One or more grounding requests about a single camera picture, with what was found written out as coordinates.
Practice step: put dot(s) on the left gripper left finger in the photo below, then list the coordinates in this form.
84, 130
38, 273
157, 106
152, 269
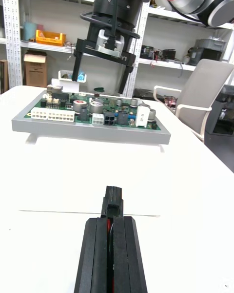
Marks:
95, 254

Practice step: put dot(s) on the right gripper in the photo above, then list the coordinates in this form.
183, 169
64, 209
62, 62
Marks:
85, 46

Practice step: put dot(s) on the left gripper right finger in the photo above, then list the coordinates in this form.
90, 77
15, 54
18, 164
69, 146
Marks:
126, 254

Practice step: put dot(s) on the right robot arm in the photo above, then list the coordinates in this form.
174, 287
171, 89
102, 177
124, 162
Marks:
117, 0

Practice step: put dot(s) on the small white box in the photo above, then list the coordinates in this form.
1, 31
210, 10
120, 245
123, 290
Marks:
65, 85

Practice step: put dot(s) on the white shelf with goods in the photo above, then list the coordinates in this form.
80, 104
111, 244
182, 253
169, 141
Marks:
50, 37
209, 51

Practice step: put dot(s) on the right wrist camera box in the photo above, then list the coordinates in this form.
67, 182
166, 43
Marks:
102, 42

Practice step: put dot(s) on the green circuit board grey frame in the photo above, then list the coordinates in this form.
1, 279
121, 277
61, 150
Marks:
85, 127

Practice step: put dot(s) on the grey chair white frame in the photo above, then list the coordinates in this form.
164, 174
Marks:
207, 85

